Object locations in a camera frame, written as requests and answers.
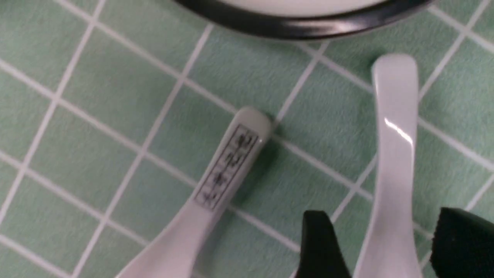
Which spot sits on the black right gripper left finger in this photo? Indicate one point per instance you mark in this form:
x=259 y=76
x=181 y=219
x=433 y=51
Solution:
x=320 y=255

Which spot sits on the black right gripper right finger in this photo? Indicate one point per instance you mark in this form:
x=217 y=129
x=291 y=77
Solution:
x=463 y=245

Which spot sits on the plain white spoon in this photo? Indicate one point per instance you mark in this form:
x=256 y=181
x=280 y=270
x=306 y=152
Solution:
x=388 y=249

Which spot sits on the white spoon with label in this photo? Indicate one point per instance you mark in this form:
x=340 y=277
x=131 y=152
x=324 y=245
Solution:
x=173 y=253

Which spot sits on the black-rimmed patterned plate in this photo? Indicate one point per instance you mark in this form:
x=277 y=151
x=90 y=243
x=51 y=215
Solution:
x=304 y=28

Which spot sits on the green checkered tablecloth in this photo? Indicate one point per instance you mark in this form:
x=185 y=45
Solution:
x=111 y=110

